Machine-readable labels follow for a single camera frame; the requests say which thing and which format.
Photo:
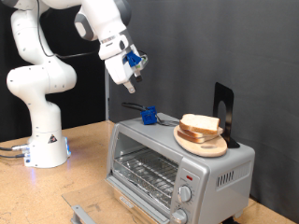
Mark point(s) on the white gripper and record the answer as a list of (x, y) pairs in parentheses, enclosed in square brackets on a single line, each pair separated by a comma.
[(118, 70)]

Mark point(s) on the metal spatula with blue block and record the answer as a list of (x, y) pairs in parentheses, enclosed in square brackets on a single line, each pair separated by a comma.
[(148, 115)]

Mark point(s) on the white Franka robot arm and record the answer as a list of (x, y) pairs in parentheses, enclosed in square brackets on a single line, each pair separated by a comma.
[(40, 81)]

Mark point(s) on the silver toaster oven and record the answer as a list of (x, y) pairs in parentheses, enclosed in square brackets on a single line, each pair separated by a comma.
[(149, 130)]

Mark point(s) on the red oven indicator light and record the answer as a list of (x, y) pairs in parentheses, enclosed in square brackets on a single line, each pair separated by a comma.
[(189, 178)]

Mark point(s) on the silver oven knob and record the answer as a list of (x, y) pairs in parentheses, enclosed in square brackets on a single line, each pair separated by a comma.
[(185, 193), (179, 216)]

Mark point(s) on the vertical metal pole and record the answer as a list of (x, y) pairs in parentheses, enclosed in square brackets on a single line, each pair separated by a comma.
[(107, 99)]

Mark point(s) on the black curtain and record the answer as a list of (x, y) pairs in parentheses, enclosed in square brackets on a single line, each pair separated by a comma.
[(87, 102)]

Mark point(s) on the dark grey backdrop panel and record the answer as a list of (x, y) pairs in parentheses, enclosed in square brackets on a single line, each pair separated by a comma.
[(202, 46)]

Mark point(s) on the oval wooden cutting board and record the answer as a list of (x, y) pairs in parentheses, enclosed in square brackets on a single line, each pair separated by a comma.
[(199, 150)]

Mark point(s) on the black metal bookend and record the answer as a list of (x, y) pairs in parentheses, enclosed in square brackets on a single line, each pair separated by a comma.
[(229, 102)]

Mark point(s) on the silver wrist camera blue mount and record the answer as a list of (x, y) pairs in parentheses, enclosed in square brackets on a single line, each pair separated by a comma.
[(133, 59)]

